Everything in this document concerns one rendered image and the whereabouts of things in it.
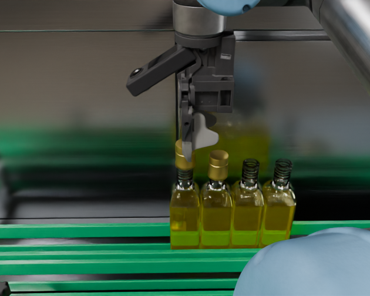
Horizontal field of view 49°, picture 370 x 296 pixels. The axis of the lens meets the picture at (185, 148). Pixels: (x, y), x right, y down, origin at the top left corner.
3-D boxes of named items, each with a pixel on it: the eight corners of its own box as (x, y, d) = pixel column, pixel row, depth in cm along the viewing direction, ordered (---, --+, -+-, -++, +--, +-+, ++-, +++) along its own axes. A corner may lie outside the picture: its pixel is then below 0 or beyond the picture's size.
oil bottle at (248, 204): (251, 254, 88) (261, 174, 77) (255, 275, 84) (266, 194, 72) (225, 254, 88) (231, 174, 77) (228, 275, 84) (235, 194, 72)
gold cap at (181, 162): (195, 158, 73) (195, 137, 70) (195, 170, 70) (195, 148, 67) (175, 158, 73) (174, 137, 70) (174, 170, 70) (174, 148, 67)
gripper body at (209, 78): (232, 117, 62) (237, 40, 55) (175, 118, 62) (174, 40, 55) (227, 96, 68) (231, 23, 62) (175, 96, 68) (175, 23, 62)
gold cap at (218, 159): (219, 167, 75) (220, 146, 72) (231, 176, 72) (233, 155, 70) (203, 172, 73) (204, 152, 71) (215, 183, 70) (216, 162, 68)
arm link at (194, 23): (172, 7, 53) (173, -7, 60) (172, 41, 56) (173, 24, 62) (229, 7, 53) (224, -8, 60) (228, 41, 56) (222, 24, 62)
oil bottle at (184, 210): (197, 255, 88) (199, 175, 76) (198, 276, 83) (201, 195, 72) (171, 255, 88) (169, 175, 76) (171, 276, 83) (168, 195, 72)
